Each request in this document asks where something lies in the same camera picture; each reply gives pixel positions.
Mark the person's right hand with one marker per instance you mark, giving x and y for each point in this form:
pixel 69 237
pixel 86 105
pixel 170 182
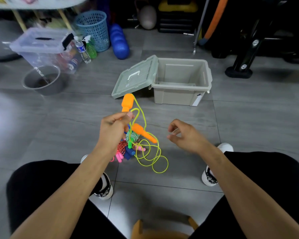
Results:
pixel 189 139

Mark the person's left hand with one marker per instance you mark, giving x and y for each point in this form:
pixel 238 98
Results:
pixel 112 133

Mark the grey plastic storage box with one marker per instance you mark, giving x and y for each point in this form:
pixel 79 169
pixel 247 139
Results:
pixel 174 98

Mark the person's right forearm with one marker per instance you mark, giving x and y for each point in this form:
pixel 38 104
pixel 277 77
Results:
pixel 256 199

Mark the person's left forearm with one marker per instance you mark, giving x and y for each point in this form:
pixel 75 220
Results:
pixel 62 199

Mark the grey-green box lid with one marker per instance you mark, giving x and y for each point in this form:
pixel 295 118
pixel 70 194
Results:
pixel 133 80

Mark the person's left leg black trousers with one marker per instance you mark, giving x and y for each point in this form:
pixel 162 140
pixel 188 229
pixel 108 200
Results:
pixel 32 186

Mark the person's leg black trousers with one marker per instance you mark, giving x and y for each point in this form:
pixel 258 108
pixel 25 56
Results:
pixel 32 186
pixel 279 174

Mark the person's right leg black trousers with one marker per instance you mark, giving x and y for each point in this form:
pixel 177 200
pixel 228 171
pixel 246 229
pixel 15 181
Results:
pixel 279 174

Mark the white right shoe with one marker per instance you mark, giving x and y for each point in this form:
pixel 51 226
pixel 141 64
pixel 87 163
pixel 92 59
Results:
pixel 208 180

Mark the white shoe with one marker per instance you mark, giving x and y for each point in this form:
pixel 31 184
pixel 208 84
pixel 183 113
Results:
pixel 208 180
pixel 107 192

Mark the white left shoe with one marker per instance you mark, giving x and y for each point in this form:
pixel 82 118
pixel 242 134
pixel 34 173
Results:
pixel 107 192

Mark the grey metal bowl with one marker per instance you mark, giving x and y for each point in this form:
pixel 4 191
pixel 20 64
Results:
pixel 57 88

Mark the clear water bottle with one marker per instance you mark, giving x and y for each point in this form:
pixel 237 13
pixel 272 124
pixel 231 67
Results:
pixel 84 56

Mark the green spray bottle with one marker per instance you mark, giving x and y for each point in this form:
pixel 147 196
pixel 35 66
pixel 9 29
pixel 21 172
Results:
pixel 91 51

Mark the black dumbbell rack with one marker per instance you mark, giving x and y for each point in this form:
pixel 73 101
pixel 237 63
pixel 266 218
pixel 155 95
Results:
pixel 241 63

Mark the wooden stool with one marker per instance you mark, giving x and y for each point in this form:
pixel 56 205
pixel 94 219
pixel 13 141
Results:
pixel 137 231

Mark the light blue mesh basket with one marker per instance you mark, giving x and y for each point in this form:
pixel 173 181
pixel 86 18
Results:
pixel 93 29

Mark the clear plastic lidded bin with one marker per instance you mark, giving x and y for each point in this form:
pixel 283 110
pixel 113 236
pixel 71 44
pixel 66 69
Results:
pixel 35 49

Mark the beige exercise ball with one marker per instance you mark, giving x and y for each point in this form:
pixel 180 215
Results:
pixel 147 17

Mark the orange and green foam stick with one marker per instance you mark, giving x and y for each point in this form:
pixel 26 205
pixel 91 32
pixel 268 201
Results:
pixel 215 19

